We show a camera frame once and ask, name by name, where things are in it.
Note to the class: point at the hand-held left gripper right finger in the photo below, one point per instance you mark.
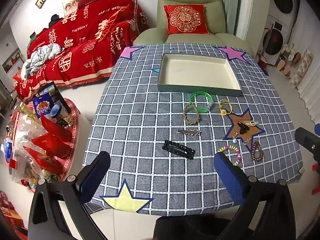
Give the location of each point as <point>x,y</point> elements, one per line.
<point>230,177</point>

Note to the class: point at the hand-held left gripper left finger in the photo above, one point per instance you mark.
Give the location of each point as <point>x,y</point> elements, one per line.
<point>96,170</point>

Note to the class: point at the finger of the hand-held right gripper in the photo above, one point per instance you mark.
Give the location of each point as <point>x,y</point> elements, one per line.
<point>307,140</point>

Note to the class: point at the small black claw clip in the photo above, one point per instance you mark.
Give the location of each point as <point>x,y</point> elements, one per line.
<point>242,128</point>

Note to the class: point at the black beaded barrette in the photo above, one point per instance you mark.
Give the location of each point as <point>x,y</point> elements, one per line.
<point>177,149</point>

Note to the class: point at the silver metal hair clip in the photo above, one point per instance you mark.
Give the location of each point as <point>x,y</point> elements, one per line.
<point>187,131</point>

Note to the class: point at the green plastic bangle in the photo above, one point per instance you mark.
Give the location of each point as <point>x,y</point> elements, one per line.
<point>200,92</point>

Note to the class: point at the shallow cream cardboard tray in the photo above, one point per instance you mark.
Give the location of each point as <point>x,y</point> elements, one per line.
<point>197,72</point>

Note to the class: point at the small silver charm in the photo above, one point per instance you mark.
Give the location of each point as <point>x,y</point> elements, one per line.
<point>235,140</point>

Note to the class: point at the round red tray of goods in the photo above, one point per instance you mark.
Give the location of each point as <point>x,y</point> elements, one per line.
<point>72,120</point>

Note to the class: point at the gold hair clip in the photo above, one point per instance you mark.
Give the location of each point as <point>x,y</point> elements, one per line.
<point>252,123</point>

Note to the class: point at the grey checked star tablecloth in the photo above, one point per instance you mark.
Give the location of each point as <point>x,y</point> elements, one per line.
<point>140,120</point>

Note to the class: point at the blue round tin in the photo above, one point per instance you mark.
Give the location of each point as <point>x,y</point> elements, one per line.
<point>58,110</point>

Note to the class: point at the rack of pink slippers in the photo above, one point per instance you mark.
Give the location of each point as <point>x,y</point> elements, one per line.
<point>295,62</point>

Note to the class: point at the blue snack carton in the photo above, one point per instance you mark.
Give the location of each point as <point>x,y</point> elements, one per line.
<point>43,106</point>

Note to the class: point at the dark printed gift box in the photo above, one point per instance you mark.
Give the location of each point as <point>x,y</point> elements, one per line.
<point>56,92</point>

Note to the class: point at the stack of red boxes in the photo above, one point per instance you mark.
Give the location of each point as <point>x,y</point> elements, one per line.
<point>11,217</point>

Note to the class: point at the white washing machine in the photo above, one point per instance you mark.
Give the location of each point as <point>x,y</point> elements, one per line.
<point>276,37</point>

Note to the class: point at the crumpled grey white cloth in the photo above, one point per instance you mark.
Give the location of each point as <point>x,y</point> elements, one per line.
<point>42,55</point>

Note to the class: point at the red printed sofa cover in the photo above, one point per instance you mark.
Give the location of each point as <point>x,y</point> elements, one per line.
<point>82,25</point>

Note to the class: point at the red embroidered cushion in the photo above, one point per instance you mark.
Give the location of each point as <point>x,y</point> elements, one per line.
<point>186,18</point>

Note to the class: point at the white cartoon pillow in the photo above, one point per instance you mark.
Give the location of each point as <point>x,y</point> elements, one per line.
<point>71,5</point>

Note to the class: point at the tinsel wrapped metal pole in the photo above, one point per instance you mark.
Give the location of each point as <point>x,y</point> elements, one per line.
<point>136,5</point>

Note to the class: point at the small black picture frame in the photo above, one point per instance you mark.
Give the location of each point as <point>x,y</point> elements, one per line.
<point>41,0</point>

